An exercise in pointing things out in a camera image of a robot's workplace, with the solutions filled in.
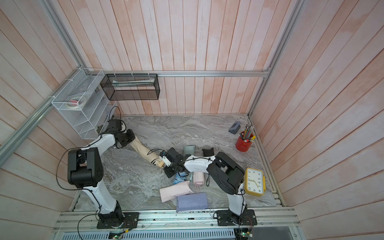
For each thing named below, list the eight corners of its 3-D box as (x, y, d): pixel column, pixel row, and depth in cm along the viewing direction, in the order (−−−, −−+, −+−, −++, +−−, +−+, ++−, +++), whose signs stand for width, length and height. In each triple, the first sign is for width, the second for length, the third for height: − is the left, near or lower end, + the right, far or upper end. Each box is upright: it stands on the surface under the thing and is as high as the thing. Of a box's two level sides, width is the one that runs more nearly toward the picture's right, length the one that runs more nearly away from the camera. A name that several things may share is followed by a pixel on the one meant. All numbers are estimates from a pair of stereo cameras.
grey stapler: (229, 131, 113) (230, 127, 109) (235, 123, 118) (237, 119, 115) (235, 134, 111) (236, 131, 107) (241, 126, 116) (243, 122, 113)
